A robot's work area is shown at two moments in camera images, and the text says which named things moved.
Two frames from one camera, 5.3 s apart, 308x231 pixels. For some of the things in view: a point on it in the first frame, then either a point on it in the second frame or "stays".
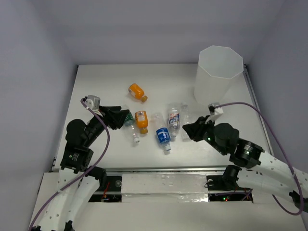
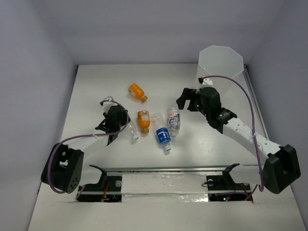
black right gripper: [194, 131] -> [188, 93]
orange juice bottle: [142, 121] stays
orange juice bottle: [136, 92] stays
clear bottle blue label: [162, 129] stays
